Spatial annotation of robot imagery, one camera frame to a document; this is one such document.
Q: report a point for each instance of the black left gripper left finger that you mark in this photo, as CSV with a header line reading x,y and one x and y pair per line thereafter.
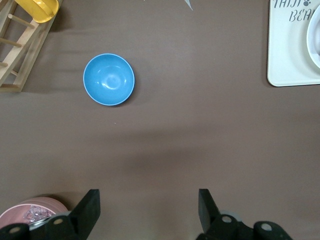
x,y
87,210

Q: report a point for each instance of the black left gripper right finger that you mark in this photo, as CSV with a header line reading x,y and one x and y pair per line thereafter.
x,y
207,212

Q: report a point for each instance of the white round plate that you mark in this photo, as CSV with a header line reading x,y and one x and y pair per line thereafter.
x,y
314,37

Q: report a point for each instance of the clear plastic ice cubes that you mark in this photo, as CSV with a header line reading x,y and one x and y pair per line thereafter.
x,y
37,213

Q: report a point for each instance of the metal scoop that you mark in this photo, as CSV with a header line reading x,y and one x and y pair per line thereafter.
x,y
37,222

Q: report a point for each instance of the pink bowl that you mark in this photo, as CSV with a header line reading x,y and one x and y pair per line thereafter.
x,y
15,212

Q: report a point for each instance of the blue bowl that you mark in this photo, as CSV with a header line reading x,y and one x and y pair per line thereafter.
x,y
108,79

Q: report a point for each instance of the wooden peg rack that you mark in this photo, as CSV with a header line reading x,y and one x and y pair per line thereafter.
x,y
22,60

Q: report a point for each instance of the cream bear print tray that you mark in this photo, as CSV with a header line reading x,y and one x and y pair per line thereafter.
x,y
287,50

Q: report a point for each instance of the yellow mug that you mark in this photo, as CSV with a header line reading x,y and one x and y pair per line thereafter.
x,y
40,11

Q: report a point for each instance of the grey tape scrap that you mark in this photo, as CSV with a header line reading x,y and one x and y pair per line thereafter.
x,y
188,4

